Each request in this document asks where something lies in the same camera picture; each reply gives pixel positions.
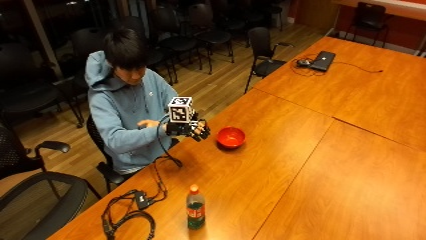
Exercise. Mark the red bowl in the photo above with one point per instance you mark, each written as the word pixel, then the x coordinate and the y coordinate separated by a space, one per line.
pixel 230 137

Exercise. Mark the white cube of black markers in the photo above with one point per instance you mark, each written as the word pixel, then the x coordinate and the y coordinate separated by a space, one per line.
pixel 180 109

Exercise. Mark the person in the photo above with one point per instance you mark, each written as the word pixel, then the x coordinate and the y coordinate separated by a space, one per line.
pixel 120 110

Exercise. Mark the green bottle with orange cap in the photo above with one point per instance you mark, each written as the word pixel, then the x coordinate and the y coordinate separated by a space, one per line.
pixel 196 210

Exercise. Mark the black office chair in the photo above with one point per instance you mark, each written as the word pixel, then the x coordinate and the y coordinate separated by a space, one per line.
pixel 67 206
pixel 261 50
pixel 13 156
pixel 369 16
pixel 100 146

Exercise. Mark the small black hub box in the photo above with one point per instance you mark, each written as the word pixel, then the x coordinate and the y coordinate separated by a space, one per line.
pixel 143 200

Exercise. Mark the row of black chairs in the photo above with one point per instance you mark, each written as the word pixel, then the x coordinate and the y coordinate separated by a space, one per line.
pixel 177 36

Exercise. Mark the black power adapter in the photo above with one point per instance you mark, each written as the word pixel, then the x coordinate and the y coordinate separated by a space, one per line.
pixel 302 63

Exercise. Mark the black laptop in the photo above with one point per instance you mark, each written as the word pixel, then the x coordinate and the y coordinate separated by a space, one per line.
pixel 322 60

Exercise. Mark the white counter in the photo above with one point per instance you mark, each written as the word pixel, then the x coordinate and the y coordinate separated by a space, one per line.
pixel 390 7

